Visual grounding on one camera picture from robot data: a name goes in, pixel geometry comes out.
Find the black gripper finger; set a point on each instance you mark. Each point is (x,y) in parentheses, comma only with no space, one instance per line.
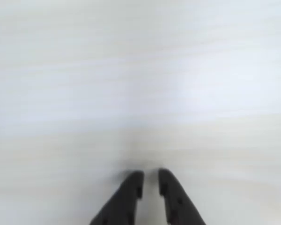
(178,204)
(121,201)

